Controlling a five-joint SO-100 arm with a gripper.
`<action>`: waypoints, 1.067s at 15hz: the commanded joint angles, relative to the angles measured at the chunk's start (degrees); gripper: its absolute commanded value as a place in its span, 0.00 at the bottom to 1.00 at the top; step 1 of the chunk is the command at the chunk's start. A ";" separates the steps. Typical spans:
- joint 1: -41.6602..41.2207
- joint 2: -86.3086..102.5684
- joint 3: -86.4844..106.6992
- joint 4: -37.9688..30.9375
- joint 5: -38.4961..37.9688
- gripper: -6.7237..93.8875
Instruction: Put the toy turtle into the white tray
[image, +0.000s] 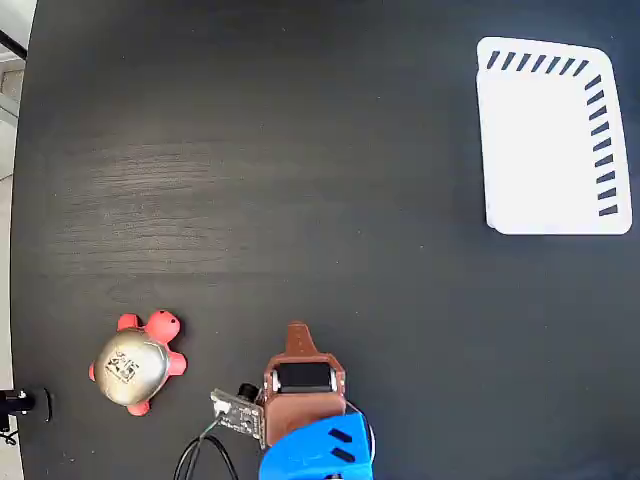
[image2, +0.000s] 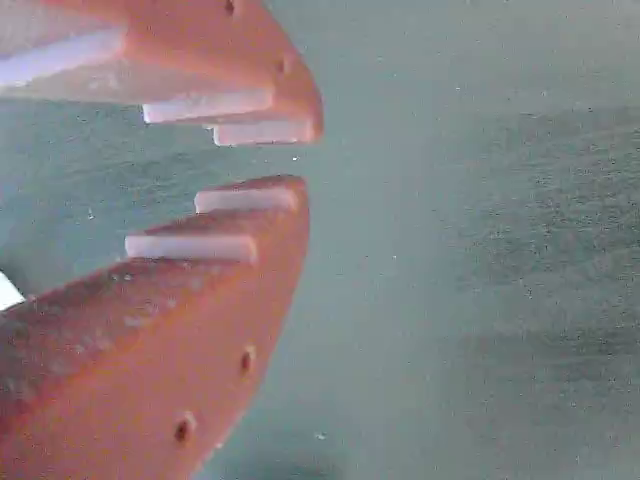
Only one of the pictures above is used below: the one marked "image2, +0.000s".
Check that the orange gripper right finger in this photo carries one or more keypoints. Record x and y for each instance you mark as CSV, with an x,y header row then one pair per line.
x,y
210,55

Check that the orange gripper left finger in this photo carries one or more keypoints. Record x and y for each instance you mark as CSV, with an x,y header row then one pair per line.
x,y
150,360

